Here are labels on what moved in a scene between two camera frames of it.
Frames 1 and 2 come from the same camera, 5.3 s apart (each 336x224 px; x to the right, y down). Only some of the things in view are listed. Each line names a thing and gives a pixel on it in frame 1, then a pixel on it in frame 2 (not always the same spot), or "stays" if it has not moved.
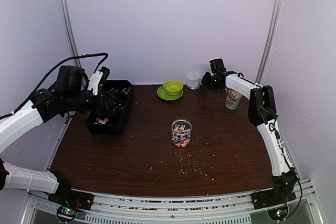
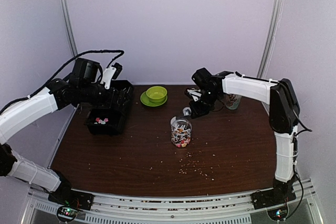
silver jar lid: (193, 84) -> (187, 111)
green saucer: (162, 94) -> (145, 99)
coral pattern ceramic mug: (232, 99) stays
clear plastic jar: (181, 130) stays
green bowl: (173, 87) -> (156, 94)
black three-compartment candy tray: (108, 118) stays
